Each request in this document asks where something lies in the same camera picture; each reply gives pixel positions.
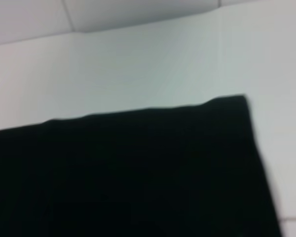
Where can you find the black t-shirt with FREE print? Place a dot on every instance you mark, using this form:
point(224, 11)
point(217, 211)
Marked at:
point(138, 172)

